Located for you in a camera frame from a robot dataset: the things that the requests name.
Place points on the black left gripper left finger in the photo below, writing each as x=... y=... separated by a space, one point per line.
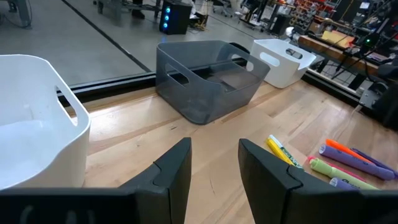
x=168 y=186

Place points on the grey translucent plastic bin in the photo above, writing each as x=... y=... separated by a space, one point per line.
x=202 y=102

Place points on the light green highlighter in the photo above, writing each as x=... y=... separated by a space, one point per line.
x=332 y=171

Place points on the purple highlighter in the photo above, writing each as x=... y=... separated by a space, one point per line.
x=351 y=160
x=342 y=184

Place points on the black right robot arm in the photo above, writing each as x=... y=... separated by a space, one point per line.
x=388 y=99

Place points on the orange highlighter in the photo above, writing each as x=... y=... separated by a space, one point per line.
x=342 y=148

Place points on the parts storage shelf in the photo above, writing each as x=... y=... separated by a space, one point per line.
x=308 y=12

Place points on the black computer tower blue lights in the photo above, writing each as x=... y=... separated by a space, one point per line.
x=174 y=17

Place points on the yellow highlighter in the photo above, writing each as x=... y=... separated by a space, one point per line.
x=275 y=149

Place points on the white plastic bin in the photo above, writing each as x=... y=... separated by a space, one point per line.
x=31 y=140
x=280 y=74

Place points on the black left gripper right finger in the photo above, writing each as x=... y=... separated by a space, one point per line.
x=267 y=186

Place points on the purple cap dry-erase marker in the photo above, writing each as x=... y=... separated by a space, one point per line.
x=376 y=161

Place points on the green white dry-erase marker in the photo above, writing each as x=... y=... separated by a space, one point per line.
x=287 y=154

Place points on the wooden workbench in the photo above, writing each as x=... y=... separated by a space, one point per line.
x=317 y=46

